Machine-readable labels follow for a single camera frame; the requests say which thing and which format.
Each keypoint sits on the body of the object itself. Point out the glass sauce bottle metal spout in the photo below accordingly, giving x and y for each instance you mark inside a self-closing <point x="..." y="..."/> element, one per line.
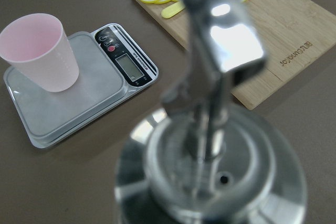
<point x="201" y="158"/>

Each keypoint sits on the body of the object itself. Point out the pink plastic cup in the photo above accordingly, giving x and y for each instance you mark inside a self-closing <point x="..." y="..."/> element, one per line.
<point x="37" y="46"/>

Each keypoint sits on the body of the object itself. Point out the digital kitchen scale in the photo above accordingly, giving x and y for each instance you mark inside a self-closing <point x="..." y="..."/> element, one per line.
<point x="112" y="69"/>

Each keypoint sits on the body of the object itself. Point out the yellow plastic knife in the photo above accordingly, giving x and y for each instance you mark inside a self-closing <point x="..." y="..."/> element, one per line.
<point x="172" y="10"/>

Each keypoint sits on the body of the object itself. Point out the bamboo cutting board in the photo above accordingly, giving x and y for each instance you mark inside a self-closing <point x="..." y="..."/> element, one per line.
<point x="294" y="33"/>

